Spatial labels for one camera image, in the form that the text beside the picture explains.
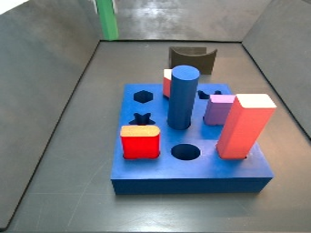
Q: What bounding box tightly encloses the green hexagon peg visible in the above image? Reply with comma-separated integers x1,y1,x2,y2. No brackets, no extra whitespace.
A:
97,0,119,41

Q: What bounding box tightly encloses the blue shape sorter board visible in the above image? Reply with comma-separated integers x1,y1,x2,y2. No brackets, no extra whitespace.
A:
111,84,274,195

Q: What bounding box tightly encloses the short red rounded peg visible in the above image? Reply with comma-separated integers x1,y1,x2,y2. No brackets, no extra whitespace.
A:
121,125,161,159

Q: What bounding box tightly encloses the red white-topped back peg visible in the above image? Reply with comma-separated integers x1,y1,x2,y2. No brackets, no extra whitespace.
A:
163,69,173,98

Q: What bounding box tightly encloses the blue cylinder peg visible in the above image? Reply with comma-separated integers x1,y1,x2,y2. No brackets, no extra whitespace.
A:
169,65,201,130

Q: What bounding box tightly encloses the purple square peg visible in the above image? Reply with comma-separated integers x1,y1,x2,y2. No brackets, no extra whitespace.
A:
204,95,237,126

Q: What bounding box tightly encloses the black curved holder stand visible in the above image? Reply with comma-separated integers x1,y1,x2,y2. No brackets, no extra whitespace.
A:
170,46,218,75

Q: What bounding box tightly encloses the tall red rectangular peg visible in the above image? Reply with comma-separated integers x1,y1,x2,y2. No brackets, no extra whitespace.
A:
217,94,278,159

